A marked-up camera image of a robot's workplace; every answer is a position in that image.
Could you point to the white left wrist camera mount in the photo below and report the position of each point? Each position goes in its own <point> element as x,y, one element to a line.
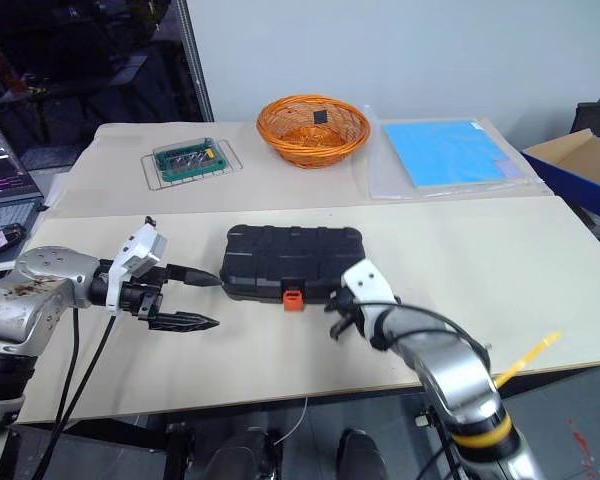
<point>135,250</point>

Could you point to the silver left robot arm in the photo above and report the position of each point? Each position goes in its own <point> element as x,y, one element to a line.
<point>35,285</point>

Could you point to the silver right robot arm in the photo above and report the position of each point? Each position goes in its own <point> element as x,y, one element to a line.
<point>445,370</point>

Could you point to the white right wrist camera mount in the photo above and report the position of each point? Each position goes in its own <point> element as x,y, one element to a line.
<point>367,282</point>

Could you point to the clear plastic sleeve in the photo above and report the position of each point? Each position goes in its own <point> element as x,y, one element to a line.
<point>380,170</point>

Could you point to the grey metal pole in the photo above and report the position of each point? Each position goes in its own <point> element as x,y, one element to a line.
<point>195,65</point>

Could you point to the black table frame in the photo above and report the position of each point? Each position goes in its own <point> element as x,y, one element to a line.
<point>180,450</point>

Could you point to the green screwdriver bit case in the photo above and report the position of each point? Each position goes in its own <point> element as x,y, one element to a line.
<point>190,160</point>

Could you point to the yellow zip tie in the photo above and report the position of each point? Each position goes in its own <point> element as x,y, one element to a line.
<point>530,352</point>

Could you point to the blue cardboard box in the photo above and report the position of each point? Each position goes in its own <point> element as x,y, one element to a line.
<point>580,185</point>

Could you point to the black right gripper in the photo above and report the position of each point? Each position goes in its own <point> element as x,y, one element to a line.
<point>349,304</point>

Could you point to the black plastic tool case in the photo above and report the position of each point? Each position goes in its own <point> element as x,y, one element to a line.
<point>290,260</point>

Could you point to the blue sheet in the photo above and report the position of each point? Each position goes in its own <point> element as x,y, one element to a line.
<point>445,150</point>

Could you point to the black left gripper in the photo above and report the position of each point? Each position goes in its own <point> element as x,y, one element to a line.
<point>140,292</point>

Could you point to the dark rounded shape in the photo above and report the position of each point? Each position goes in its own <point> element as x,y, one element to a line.
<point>362,455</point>
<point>247,455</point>

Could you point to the small black square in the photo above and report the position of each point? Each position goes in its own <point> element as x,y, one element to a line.
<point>320,117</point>

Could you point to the orange wicker basket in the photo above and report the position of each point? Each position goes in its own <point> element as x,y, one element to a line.
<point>312,145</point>

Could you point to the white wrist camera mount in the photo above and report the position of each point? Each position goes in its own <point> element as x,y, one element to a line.
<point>367,282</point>
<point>135,250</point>

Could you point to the open laptop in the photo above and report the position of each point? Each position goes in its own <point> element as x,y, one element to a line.
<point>5,195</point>

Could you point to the dark phone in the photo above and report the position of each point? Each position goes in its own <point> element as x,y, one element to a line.
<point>0,240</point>

